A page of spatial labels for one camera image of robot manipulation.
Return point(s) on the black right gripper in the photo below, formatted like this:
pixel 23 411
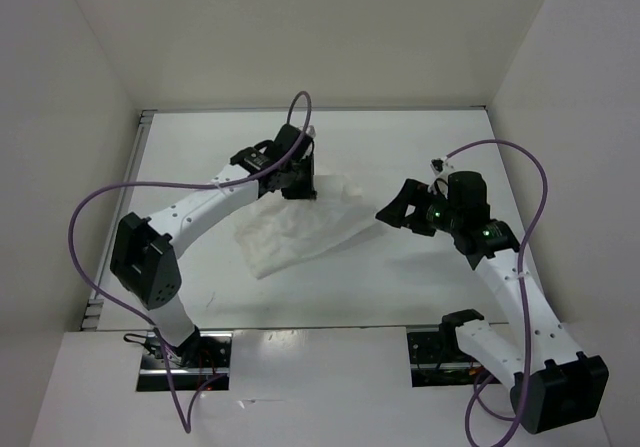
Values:
pixel 412 192

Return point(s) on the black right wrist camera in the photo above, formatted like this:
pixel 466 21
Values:
pixel 467 193

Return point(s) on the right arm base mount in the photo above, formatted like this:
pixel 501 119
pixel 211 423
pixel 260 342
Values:
pixel 433 364

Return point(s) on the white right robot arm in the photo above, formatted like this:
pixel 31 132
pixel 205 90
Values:
pixel 550 380

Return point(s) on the white skirt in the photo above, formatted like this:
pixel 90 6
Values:
pixel 274 233

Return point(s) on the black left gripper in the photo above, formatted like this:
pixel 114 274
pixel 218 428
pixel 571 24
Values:
pixel 306 191

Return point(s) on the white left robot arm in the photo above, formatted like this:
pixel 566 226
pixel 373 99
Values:
pixel 146 253

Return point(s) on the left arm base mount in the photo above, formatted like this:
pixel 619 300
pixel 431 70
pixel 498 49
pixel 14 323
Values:
pixel 210 365

